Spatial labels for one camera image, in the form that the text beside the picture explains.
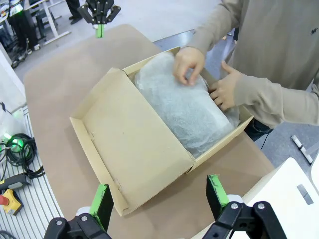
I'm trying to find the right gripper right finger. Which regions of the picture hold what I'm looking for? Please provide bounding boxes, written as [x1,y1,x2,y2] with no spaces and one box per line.
[203,174,287,239]

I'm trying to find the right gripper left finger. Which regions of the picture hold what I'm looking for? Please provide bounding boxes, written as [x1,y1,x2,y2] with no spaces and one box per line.
[46,184,115,239]

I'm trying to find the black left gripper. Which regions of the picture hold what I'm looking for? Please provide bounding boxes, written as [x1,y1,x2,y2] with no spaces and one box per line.
[77,0,122,38]

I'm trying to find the white tissue wrapping paper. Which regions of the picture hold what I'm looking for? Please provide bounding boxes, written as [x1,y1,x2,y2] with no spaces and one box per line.
[134,49,241,159]

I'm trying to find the person's left forearm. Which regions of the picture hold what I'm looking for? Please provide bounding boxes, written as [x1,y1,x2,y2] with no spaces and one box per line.
[233,73,319,129]

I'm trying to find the person's right forearm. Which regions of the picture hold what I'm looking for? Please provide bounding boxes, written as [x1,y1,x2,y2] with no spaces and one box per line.
[185,0,250,54]

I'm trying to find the brown cardboard shoe box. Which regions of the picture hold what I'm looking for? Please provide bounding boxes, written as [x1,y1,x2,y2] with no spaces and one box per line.
[69,46,254,217]

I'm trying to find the grey control box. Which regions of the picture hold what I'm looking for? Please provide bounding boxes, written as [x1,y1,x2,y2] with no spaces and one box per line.
[0,173,32,192]

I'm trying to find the person's right hand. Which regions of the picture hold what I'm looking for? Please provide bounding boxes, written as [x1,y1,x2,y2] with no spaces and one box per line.
[173,46,206,87]

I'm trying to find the person's left hand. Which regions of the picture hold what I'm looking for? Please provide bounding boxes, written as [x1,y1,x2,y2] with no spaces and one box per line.
[209,61,243,112]

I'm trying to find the bystander in black trousers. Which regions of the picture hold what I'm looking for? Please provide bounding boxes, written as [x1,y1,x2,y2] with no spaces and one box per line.
[7,9,40,52]
[66,0,83,25]

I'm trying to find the white leg workbench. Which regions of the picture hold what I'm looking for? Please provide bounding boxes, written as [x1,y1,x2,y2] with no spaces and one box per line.
[23,0,71,46]

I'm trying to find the yellow emergency stop button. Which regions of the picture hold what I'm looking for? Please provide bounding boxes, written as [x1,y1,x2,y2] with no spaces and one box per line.
[0,188,24,216]

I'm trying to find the white marker pen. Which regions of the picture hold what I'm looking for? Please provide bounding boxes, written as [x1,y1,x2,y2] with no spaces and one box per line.
[291,134,314,164]

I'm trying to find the person in beige sweater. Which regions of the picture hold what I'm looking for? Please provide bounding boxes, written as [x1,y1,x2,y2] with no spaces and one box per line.
[221,0,319,141]

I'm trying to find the white pedestal block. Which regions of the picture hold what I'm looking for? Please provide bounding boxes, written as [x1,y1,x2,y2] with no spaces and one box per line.
[242,157,319,239]

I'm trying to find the ribbed aluminium base plate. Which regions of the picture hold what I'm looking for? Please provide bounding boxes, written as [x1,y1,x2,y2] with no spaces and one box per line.
[0,106,64,239]

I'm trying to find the coiled black cables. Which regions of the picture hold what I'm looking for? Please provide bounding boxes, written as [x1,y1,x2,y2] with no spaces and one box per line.
[0,133,46,179]

